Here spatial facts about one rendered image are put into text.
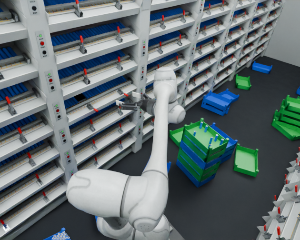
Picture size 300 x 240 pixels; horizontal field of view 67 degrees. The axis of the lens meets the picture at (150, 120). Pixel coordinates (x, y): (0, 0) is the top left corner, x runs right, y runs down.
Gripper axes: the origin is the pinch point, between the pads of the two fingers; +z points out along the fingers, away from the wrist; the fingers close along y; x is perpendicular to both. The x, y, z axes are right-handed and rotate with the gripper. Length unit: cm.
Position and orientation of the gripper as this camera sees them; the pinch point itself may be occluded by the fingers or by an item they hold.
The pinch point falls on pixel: (125, 98)
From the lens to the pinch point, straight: 140.4
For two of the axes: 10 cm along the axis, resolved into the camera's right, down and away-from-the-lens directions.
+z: -7.5, -2.8, 6.0
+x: -0.9, -8.6, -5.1
